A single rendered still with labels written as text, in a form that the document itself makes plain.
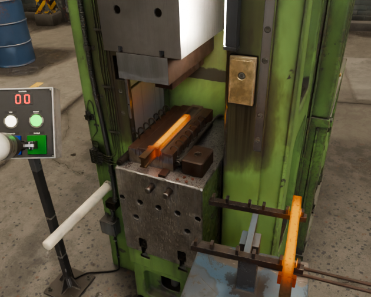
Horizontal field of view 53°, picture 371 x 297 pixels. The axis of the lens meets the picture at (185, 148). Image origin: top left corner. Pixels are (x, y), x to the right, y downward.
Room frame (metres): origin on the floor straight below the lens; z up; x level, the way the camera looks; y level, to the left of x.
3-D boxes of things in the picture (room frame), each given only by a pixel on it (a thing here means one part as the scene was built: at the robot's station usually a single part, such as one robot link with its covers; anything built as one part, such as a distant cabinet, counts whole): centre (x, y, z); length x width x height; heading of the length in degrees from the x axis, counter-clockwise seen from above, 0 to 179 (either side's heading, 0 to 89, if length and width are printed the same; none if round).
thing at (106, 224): (1.48, 0.41, 0.36); 0.09 x 0.07 x 0.12; 64
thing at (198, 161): (1.20, -0.05, 0.95); 0.12 x 0.08 x 0.06; 154
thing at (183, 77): (1.44, 0.01, 1.24); 0.30 x 0.07 x 0.06; 154
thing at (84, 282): (1.39, 0.68, 0.05); 0.22 x 0.22 x 0.09; 64
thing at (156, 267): (1.40, -0.01, 0.23); 0.55 x 0.37 x 0.47; 154
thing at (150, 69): (1.41, 0.05, 1.32); 0.42 x 0.20 x 0.10; 154
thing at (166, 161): (1.41, 0.05, 0.96); 0.42 x 0.20 x 0.09; 154
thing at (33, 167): (1.39, 0.67, 0.54); 0.04 x 0.04 x 1.08; 64
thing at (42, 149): (1.26, 0.58, 1.01); 0.07 x 0.05 x 0.07; 89
